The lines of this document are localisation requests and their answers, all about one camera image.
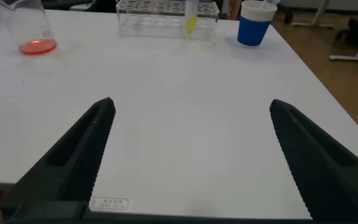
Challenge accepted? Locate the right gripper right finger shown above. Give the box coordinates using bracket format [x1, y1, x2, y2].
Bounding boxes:
[268, 98, 358, 222]

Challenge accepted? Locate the blue paper cup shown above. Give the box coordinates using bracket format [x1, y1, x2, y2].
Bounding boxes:
[237, 0, 278, 47]

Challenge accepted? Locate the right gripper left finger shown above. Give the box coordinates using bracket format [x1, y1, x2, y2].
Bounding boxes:
[0, 96, 117, 224]

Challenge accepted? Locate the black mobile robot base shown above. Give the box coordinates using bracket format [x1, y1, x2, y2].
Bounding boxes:
[334, 17, 358, 52]

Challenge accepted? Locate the clear acrylic tube rack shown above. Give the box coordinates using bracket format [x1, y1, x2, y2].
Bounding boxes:
[116, 0, 221, 43]

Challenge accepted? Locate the white label sticker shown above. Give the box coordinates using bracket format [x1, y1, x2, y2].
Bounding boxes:
[88, 197, 129, 211]

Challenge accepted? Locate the yellow pigment test tube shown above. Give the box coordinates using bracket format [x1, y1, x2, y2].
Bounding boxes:
[184, 0, 200, 36]

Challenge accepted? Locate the clear glass beaker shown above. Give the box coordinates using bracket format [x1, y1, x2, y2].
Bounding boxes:
[0, 0, 58, 56]

